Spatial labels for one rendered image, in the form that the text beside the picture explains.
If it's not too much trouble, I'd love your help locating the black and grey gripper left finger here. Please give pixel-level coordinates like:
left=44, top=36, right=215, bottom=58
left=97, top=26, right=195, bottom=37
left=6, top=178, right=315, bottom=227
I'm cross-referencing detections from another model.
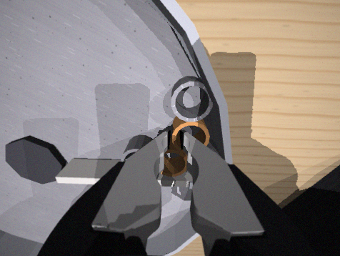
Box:
left=37, top=129, right=171, bottom=256

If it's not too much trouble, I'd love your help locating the bronze bushing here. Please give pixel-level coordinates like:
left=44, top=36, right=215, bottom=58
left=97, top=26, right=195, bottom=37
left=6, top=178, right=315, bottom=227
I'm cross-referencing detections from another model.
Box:
left=172, top=117, right=210, bottom=154
left=161, top=136, right=187, bottom=177

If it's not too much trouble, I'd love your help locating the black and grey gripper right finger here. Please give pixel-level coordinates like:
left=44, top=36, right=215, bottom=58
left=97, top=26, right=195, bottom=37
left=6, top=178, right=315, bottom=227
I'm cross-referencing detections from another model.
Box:
left=180, top=130, right=317, bottom=256

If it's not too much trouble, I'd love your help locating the grey metal bushing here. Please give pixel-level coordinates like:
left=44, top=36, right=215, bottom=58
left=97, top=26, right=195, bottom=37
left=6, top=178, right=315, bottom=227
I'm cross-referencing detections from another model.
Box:
left=207, top=138, right=221, bottom=157
left=171, top=76, right=214, bottom=122
left=121, top=135, right=152, bottom=162

